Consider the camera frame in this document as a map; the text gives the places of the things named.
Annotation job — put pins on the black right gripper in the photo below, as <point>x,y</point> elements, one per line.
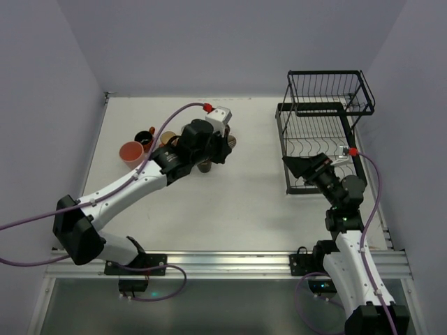
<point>313,167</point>

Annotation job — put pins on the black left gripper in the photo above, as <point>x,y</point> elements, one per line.
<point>221,149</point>

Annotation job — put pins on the black tumbler pink interior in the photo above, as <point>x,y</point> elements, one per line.
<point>205,167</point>

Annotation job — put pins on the brown striped mug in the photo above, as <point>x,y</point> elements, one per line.
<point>231,139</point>

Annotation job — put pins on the orange glazed mug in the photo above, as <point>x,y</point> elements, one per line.
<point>168,137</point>

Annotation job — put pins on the dark red black mug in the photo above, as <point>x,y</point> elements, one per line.
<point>145,138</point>

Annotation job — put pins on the tall pink plastic cup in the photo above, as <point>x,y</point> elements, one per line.
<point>132,154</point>

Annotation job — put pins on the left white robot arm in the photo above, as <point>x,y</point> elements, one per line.
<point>80,231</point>

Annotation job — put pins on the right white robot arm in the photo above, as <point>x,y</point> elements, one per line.
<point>346,258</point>

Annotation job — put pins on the right black controller box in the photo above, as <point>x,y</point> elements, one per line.
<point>322,288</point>

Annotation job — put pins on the black controller box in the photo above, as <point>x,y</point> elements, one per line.
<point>130,287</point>
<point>322,288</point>

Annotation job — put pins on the left black controller box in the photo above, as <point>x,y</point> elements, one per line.
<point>130,287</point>

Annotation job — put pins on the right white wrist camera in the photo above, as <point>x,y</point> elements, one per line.
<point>344,155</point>

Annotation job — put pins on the black wire dish rack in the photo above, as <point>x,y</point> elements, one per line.
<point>320,110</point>

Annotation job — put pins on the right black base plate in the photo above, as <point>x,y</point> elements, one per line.
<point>304,262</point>

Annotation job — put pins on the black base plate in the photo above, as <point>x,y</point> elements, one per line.
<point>150,264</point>
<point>304,262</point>

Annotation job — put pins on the aluminium mounting rail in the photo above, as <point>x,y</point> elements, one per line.
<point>226,265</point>

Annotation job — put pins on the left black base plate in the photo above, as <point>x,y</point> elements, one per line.
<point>150,264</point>

